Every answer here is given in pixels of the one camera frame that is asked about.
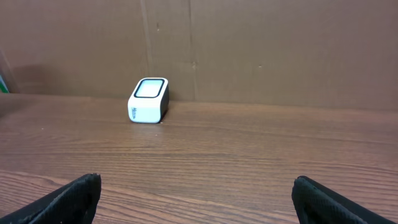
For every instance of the white barcode scanner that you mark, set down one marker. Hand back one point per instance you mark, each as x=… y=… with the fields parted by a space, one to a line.
x=149 y=101

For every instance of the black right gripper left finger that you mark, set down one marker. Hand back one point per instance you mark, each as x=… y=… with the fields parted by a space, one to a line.
x=74 y=203

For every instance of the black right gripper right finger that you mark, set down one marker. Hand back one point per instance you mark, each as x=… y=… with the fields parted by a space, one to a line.
x=316 y=204

